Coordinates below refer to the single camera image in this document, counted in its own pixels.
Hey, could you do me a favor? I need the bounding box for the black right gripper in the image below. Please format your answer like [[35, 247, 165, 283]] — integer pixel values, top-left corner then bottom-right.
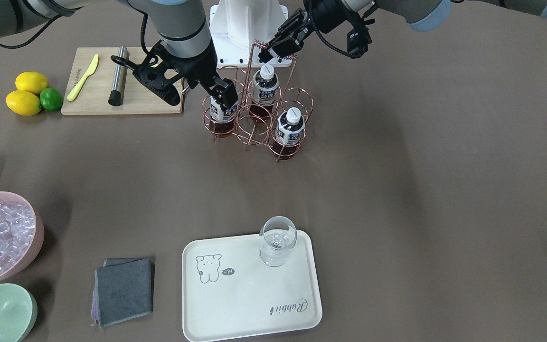
[[110, 44, 239, 110]]

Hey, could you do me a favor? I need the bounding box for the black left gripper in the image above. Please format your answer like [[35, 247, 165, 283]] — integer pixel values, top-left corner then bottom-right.
[[258, 0, 364, 63]]

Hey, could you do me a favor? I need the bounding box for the tea bottle front rack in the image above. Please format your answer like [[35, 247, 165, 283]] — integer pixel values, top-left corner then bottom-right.
[[208, 96, 237, 138]]

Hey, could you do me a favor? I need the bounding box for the tea bottle rack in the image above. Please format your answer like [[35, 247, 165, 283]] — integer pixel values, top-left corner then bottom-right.
[[271, 107, 305, 160], [249, 64, 279, 122], [208, 96, 237, 138]]

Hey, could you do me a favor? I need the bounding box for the copper wire bottle basket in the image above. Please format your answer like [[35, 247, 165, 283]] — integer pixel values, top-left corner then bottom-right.
[[201, 41, 314, 162]]

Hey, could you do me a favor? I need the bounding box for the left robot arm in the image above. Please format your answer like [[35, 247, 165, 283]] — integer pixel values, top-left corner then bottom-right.
[[258, 0, 452, 63]]

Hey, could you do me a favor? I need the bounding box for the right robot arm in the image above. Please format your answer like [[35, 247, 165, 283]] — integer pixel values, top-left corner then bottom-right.
[[0, 0, 238, 110]]

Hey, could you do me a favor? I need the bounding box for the tea bottle upper rack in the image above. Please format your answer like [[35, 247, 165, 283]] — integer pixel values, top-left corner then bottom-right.
[[249, 64, 279, 122]]

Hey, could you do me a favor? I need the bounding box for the steel muddler black tip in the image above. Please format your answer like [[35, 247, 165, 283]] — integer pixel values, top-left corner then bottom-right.
[[108, 46, 129, 106]]

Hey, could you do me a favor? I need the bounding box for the yellow plastic knife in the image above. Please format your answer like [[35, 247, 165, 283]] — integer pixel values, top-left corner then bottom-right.
[[66, 54, 100, 102]]

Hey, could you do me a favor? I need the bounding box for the bamboo cutting board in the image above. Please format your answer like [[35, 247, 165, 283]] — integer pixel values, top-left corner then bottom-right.
[[61, 47, 185, 115]]

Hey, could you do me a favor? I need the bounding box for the green lime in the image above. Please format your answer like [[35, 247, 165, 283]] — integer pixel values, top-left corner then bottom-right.
[[39, 87, 64, 111]]

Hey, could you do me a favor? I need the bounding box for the upper yellow lemon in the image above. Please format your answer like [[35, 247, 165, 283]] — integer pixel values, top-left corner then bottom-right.
[[15, 71, 49, 95]]

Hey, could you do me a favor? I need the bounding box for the yellow lemon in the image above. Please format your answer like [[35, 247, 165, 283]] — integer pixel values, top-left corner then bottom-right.
[[6, 90, 43, 116], [15, 71, 49, 95]]

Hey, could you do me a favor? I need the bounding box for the lower yellow lemon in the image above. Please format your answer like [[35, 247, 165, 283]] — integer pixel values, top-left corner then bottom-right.
[[6, 90, 43, 116]]

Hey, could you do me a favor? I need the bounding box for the clear wine glass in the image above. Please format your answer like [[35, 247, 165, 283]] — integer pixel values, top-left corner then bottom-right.
[[260, 216, 298, 267]]

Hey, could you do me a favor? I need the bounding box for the cream rabbit tray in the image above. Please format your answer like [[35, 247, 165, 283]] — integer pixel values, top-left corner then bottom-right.
[[182, 231, 323, 342]]

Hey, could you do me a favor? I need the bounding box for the grey folded cloth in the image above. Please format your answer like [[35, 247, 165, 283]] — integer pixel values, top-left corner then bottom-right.
[[91, 258, 155, 329]]

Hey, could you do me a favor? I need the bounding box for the pink bowl with ice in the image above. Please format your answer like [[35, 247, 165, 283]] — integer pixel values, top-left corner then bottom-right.
[[0, 192, 44, 281]]

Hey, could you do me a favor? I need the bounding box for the mint green bowl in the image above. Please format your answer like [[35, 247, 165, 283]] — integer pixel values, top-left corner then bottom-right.
[[0, 283, 38, 342]]

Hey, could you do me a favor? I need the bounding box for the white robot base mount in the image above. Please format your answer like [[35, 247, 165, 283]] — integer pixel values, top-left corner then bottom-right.
[[210, 0, 289, 67]]

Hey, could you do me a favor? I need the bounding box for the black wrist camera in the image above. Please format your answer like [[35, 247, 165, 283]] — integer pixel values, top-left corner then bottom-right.
[[347, 28, 373, 59]]

